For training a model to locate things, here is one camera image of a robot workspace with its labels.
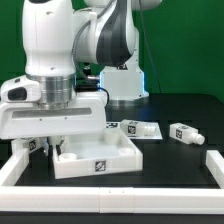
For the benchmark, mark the white tag base sheet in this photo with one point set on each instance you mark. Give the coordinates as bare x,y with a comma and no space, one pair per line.
157,134

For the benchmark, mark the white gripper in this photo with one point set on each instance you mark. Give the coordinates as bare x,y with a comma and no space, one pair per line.
84,114

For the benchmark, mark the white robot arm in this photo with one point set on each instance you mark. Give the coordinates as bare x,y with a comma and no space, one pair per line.
44,102

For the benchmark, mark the white U-shaped fence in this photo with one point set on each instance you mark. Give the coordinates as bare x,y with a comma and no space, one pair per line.
101,199

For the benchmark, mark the black camera stand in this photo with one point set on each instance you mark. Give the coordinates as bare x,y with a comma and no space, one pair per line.
90,76

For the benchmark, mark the white square table top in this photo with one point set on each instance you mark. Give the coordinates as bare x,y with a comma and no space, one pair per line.
106,152

